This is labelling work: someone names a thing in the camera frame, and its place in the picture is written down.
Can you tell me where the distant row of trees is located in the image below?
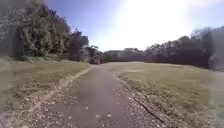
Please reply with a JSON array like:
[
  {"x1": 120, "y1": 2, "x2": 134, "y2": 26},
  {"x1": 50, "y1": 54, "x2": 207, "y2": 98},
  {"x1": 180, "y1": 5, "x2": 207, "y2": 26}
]
[{"x1": 102, "y1": 25, "x2": 224, "y2": 72}]

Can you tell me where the open grass field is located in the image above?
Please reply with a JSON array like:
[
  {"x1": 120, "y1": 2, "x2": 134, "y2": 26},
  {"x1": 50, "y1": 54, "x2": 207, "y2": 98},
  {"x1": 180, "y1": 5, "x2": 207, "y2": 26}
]
[{"x1": 106, "y1": 61, "x2": 224, "y2": 128}]

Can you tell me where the dense wood of trees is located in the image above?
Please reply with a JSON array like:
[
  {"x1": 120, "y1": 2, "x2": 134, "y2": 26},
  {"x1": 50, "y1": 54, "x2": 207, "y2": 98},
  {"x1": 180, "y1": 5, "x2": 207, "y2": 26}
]
[{"x1": 0, "y1": 0, "x2": 105, "y2": 65}]

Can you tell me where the grey asphalt path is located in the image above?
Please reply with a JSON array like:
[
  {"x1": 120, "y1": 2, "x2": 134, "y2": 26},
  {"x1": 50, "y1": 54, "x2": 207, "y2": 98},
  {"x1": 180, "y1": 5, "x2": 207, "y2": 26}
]
[{"x1": 6, "y1": 63, "x2": 174, "y2": 128}]

